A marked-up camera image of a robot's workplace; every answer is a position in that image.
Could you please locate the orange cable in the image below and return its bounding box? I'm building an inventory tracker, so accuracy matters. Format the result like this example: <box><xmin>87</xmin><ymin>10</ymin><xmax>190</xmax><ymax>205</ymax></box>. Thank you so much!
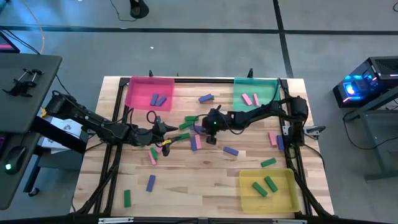
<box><xmin>20</xmin><ymin>0</ymin><xmax>46</xmax><ymax>55</ymax></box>

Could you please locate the black clamp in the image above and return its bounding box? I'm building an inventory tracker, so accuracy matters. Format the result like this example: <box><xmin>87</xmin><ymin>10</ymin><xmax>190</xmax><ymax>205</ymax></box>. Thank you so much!
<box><xmin>2</xmin><ymin>68</ymin><xmax>44</xmax><ymax>98</ymax></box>

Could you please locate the dark grey side desk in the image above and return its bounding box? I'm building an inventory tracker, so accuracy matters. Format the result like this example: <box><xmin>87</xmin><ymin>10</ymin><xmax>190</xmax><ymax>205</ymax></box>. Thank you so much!
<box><xmin>0</xmin><ymin>52</ymin><xmax>63</xmax><ymax>211</ymax></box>

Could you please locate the grey metal stand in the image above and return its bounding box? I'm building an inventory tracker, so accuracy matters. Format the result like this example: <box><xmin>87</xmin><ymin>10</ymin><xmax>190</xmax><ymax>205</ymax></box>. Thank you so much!
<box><xmin>341</xmin><ymin>86</ymin><xmax>398</xmax><ymax>183</ymax></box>

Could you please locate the black stand base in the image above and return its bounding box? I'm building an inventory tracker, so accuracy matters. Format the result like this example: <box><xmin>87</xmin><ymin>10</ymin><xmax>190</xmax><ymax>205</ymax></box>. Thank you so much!
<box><xmin>129</xmin><ymin>0</ymin><xmax>150</xmax><ymax>19</ymax></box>

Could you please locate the teal translucent plastic bin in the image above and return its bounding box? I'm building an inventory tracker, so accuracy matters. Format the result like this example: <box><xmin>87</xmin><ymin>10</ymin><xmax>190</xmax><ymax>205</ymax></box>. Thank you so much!
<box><xmin>232</xmin><ymin>77</ymin><xmax>280</xmax><ymax>112</ymax></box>

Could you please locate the yellow translucent plastic bin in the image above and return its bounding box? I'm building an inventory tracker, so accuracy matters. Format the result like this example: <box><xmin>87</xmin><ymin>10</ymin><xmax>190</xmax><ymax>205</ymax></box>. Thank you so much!
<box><xmin>238</xmin><ymin>168</ymin><xmax>302</xmax><ymax>215</ymax></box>

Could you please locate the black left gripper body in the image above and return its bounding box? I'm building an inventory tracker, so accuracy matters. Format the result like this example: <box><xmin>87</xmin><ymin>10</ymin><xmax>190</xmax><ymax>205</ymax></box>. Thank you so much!
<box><xmin>136</xmin><ymin>116</ymin><xmax>171</xmax><ymax>157</ymax></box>

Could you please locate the tablet screen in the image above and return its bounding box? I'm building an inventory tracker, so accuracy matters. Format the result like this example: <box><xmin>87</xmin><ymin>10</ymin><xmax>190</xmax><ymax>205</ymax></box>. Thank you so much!
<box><xmin>0</xmin><ymin>30</ymin><xmax>21</xmax><ymax>54</ymax></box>

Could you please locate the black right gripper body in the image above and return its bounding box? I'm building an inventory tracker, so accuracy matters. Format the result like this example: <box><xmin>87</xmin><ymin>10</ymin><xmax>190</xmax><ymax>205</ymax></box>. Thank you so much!
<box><xmin>201</xmin><ymin>105</ymin><xmax>229</xmax><ymax>146</ymax></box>

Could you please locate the pink translucent plastic bin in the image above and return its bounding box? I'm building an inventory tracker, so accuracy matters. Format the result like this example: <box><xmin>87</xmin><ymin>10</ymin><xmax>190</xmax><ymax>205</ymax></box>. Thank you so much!
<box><xmin>124</xmin><ymin>76</ymin><xmax>175</xmax><ymax>112</ymax></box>

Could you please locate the black computer tower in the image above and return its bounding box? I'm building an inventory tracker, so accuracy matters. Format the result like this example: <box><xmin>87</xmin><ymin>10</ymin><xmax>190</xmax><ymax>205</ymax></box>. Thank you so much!
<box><xmin>332</xmin><ymin>55</ymin><xmax>398</xmax><ymax>109</ymax></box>

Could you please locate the black computer mouse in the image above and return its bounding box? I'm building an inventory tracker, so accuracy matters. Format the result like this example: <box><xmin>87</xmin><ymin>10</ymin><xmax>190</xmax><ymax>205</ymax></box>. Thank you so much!
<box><xmin>3</xmin><ymin>146</ymin><xmax>27</xmax><ymax>175</ymax></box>

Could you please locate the black aluminium table frame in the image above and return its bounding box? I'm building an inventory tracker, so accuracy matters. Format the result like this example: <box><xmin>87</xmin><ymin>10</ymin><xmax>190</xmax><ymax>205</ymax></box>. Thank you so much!
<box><xmin>74</xmin><ymin>76</ymin><xmax>333</xmax><ymax>218</ymax></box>

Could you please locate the white paper box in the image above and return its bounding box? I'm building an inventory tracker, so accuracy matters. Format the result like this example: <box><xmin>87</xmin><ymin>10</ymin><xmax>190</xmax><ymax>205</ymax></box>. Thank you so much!
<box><xmin>40</xmin><ymin>114</ymin><xmax>83</xmax><ymax>155</ymax></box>

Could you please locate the black stand cable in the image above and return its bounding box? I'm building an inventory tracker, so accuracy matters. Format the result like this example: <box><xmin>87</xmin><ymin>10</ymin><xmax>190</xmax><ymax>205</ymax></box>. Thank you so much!
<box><xmin>109</xmin><ymin>0</ymin><xmax>137</xmax><ymax>22</ymax></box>

